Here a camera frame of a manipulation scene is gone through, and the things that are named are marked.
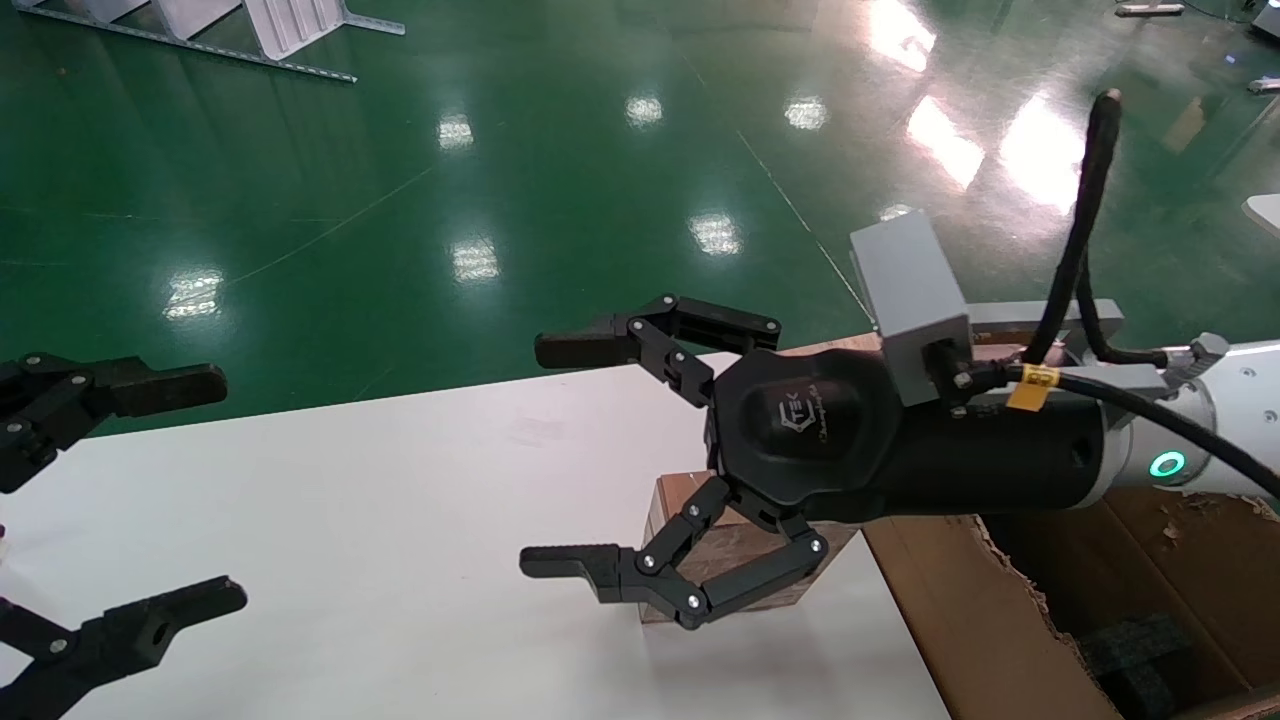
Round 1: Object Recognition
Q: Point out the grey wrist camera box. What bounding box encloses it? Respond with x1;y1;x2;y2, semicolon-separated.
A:
849;209;1124;407

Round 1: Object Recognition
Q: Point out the small brown box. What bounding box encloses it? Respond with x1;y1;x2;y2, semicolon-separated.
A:
640;472;861;624

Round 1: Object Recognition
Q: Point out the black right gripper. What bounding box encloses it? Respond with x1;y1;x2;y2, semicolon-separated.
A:
519;295;1107;631

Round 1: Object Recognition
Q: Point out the big cardboard box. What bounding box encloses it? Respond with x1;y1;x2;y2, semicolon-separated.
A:
862;335;1280;720

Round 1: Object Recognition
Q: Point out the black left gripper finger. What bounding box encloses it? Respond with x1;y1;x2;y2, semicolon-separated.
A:
0;353;229;495
0;576;249;720

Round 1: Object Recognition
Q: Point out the black braided cable loop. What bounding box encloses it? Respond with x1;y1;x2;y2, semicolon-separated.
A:
1020;88;1173;369

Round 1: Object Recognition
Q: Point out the white metal rack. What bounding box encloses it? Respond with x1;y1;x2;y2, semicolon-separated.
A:
10;0;407;85

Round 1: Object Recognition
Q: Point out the black smooth cable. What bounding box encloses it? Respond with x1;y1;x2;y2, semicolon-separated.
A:
990;364;1280;501

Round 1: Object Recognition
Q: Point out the black foam block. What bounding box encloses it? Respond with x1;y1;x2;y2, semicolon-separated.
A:
1083;613;1198;720

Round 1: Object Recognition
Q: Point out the yellow cable tag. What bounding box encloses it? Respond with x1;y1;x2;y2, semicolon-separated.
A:
1006;364;1060;414

